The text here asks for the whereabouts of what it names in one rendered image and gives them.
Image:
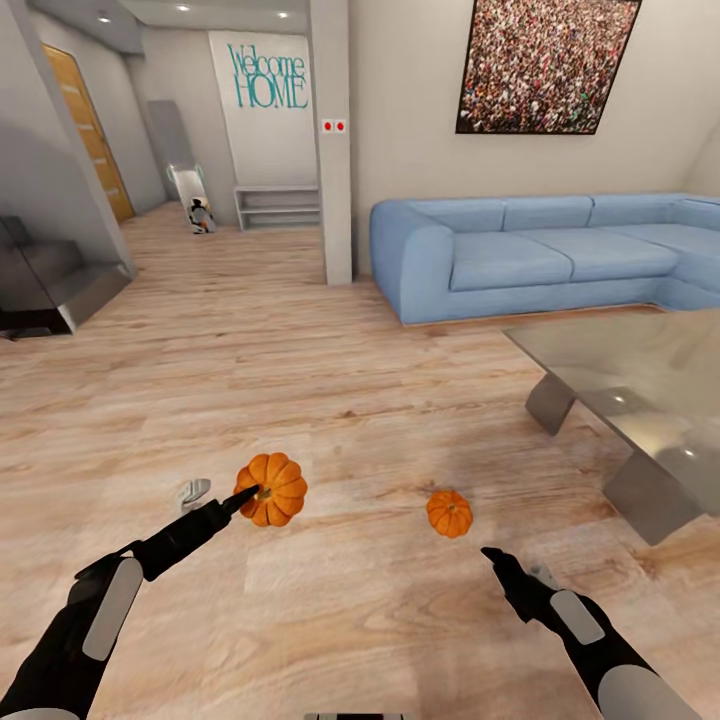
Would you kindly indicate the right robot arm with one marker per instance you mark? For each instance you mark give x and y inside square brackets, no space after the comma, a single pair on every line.
[623,685]

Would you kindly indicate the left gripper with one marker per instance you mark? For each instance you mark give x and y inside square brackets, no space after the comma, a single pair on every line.
[195,528]

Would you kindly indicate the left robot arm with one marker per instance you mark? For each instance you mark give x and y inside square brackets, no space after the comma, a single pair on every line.
[59,679]

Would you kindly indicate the stairs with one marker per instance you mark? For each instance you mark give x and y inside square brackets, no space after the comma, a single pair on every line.
[47,288]

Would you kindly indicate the pumpkin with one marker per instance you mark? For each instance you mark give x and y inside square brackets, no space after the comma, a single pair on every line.
[449,513]
[281,489]

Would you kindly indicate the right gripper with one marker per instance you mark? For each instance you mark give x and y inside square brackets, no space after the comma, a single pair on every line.
[513,579]

